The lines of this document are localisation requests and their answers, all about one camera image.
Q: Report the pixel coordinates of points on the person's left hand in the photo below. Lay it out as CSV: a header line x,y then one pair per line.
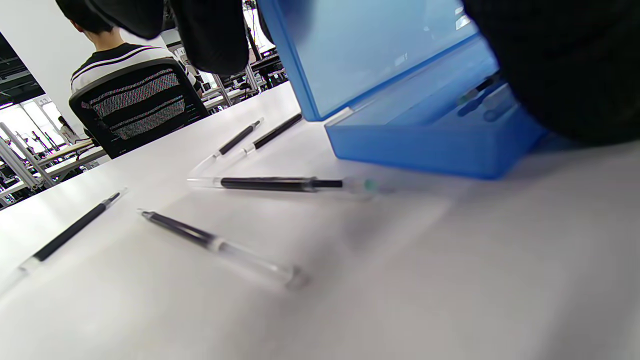
x,y
575,65

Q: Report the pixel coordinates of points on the black ink pen refill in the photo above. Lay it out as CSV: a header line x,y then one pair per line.
x,y
487,82
475,107

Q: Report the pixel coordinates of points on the blue plastic stationery box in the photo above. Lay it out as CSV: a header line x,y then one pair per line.
x,y
400,140

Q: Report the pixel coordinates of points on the pen refills group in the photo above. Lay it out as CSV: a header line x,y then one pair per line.
x,y
270,184

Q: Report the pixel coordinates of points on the white desk with metal legs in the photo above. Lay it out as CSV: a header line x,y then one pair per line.
x,y
220,100

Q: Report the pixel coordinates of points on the black mesh office chair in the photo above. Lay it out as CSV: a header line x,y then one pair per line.
x,y
145,140

